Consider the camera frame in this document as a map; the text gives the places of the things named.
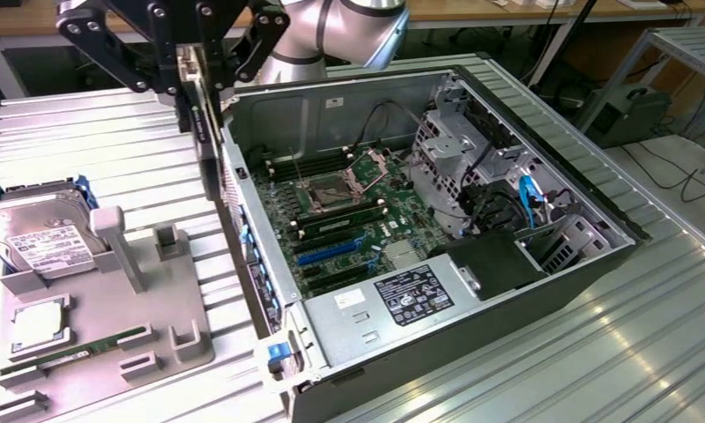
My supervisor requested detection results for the wooden desk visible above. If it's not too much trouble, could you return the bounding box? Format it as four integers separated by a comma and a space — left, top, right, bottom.
0, 0, 705, 41

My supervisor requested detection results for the silver hard disk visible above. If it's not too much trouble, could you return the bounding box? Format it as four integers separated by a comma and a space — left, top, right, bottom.
0, 189, 105, 281

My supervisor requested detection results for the black wire bundle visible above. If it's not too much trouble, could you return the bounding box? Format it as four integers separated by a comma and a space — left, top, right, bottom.
461, 181, 533, 234

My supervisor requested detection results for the black equipment case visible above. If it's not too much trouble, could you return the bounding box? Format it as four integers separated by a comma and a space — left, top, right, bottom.
584, 85, 675, 150

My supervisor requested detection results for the blue case latch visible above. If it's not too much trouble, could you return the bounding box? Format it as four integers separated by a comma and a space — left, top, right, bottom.
265, 342, 291, 370

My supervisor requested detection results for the open black PC case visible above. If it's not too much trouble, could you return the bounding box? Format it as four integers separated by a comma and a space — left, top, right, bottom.
203, 64, 653, 423

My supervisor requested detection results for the blue wire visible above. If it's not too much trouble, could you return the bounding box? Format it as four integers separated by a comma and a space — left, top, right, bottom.
519, 174, 545, 231

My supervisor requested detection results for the grey metal disk bay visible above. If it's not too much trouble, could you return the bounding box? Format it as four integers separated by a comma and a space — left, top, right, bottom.
412, 108, 508, 235

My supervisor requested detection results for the silver chipset heatsink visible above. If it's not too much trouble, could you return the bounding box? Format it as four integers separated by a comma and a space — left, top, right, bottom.
383, 243, 429, 271

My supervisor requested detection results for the black graphics card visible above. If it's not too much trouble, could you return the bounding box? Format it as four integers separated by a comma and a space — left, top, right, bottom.
173, 43, 228, 202

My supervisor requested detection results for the metal socket cover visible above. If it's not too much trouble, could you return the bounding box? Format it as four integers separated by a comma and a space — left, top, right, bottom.
343, 148, 399, 196

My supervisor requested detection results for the black expansion slot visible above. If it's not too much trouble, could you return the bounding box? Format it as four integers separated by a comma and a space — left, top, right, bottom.
305, 264, 371, 287

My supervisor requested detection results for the metal slat side table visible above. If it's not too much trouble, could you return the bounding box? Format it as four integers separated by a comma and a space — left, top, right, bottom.
613, 26, 705, 133

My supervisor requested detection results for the silver CPU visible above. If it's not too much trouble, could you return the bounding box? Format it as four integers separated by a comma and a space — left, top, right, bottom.
11, 302, 67, 345

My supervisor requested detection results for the grey power supply unit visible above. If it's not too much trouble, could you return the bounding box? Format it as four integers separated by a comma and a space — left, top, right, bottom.
301, 253, 484, 370

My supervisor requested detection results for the blue disk caddy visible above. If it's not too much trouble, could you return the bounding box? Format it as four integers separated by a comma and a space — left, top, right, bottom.
0, 173, 103, 213

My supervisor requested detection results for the labelled green RAM stick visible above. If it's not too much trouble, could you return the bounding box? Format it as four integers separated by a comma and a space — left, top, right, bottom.
296, 214, 371, 236

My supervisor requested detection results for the CPU socket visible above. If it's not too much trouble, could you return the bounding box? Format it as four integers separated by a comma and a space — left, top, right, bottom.
296, 174, 367, 213

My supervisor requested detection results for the black plastic fan shroud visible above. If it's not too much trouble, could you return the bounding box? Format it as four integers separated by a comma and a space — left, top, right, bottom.
444, 228, 552, 301

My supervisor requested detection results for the blue expansion slot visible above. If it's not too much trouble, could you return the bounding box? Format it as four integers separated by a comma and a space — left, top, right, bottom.
296, 243, 361, 267

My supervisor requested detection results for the grey parts rack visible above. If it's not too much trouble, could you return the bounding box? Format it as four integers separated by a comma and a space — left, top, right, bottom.
0, 204, 220, 423

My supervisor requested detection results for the looped grey wire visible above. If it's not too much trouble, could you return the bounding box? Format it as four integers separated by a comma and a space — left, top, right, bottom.
352, 100, 428, 149

